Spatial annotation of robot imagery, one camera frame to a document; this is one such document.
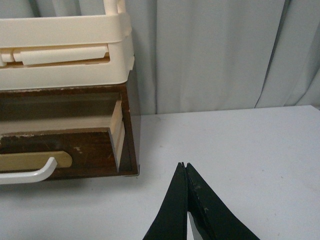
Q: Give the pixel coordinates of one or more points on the dark brown wooden drawer cabinet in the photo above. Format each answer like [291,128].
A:
[130,115]

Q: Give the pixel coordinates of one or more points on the white drawer handle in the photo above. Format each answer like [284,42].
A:
[30,176]

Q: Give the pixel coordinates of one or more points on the cream plastic basket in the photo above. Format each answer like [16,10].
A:
[64,43]

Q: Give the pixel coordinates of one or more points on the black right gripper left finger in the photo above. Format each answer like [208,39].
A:
[170,222]

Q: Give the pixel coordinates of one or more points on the wooden drawer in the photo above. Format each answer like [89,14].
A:
[81,134]

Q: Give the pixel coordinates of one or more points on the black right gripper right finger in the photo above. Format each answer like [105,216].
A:
[212,218]

